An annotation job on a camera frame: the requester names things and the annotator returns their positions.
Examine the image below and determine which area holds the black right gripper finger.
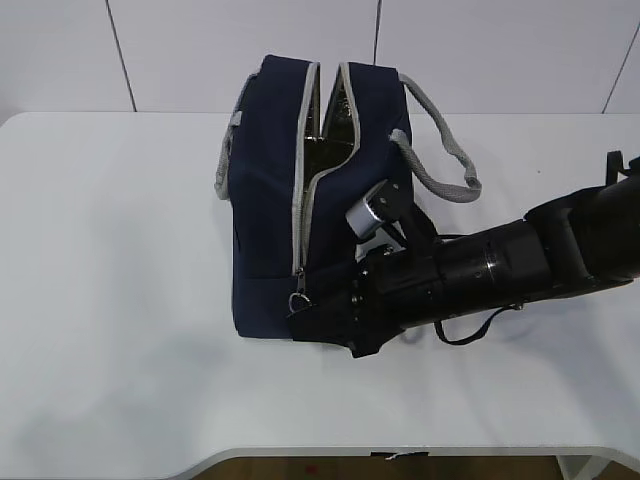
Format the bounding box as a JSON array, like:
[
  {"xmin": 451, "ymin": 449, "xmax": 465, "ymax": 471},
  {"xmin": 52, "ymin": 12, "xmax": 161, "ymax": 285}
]
[{"xmin": 287, "ymin": 303, "xmax": 356, "ymax": 350}]

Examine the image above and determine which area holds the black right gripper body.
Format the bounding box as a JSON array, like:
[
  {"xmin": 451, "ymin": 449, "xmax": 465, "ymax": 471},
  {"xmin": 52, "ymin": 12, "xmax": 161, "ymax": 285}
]
[{"xmin": 344, "ymin": 220, "xmax": 550, "ymax": 357}]

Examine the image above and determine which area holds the navy blue lunch bag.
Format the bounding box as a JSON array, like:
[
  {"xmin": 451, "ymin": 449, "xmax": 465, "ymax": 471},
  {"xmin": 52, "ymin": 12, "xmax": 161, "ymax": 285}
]
[{"xmin": 215, "ymin": 55, "xmax": 482, "ymax": 339}]

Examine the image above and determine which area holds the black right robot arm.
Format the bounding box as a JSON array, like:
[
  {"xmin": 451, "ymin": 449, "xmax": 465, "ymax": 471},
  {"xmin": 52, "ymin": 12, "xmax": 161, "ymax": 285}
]
[{"xmin": 288, "ymin": 151, "xmax": 639, "ymax": 358}]

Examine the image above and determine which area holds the black tape on table edge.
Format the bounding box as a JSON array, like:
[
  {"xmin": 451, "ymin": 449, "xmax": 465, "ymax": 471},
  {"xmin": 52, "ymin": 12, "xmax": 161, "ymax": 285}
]
[{"xmin": 370, "ymin": 451, "xmax": 430, "ymax": 461}]

